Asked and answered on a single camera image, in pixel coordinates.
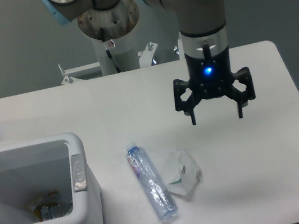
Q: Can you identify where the white plastic trash can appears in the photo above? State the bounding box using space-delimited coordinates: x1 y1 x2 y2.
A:
0 132 106 224

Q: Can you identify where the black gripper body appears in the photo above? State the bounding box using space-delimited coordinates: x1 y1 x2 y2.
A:
186 48 237 103

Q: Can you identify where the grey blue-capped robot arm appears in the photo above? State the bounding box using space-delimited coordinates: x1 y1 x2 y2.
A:
41 0 256 117

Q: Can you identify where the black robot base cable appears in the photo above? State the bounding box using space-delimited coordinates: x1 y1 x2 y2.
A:
98 25 121 76

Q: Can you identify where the crushed clear plastic bottle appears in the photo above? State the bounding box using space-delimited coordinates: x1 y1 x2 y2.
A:
125 143 178 222

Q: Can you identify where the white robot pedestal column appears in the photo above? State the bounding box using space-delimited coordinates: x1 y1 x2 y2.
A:
90 32 138 72

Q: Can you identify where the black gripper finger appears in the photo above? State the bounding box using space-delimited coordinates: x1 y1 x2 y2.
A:
229 67 256 118
171 75 206 128

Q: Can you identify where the white pedestal base bracket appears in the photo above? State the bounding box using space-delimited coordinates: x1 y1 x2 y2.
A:
56 37 188 86

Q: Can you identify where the trash inside the can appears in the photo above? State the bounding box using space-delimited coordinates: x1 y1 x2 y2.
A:
27 191 73 222

